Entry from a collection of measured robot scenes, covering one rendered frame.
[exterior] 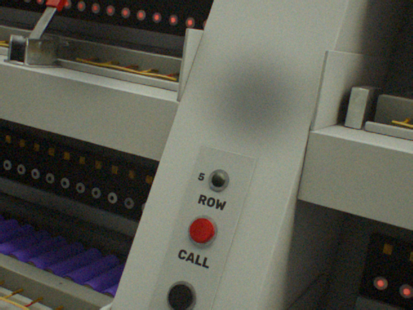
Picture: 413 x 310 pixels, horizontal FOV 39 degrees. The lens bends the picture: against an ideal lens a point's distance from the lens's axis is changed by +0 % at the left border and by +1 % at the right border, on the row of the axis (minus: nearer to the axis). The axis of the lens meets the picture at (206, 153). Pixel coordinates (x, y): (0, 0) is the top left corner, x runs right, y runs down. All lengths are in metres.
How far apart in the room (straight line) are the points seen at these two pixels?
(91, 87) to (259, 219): 0.17
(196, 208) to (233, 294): 0.06
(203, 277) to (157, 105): 0.13
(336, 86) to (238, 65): 0.07
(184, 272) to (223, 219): 0.04
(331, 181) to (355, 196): 0.02
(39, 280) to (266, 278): 0.20
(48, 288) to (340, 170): 0.25
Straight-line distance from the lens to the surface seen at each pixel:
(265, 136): 0.38
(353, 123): 0.42
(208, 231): 0.37
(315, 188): 0.38
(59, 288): 0.48
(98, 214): 0.61
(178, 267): 0.38
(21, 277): 0.50
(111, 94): 0.44
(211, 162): 0.38
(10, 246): 0.57
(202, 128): 0.39
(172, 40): 0.63
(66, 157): 0.63
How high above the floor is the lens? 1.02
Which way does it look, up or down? 8 degrees up
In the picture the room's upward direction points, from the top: 18 degrees clockwise
